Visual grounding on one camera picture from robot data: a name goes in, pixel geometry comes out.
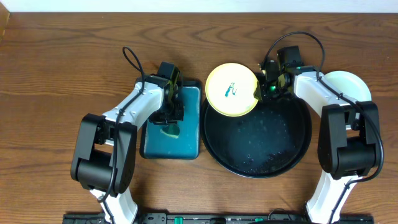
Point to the round black serving tray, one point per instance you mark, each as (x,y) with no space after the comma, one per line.
(268,141)

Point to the green yellow sponge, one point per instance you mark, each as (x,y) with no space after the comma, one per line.
(171,130)

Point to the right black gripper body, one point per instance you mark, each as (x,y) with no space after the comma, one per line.
(272,90)

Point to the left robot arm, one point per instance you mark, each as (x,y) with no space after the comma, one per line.
(105,150)

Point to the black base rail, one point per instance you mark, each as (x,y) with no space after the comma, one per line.
(163,218)

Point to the teal rectangular tray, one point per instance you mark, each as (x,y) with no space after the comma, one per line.
(156,145)

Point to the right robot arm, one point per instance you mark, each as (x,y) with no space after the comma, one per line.
(349,143)

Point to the brown cardboard box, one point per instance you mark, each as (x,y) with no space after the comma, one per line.
(4,18)

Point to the yellow plate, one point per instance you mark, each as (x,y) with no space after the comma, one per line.
(230,89)

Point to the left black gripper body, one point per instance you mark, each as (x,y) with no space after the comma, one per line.
(166,117)

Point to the white plate with scribble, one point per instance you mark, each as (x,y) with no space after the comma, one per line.
(350,85)

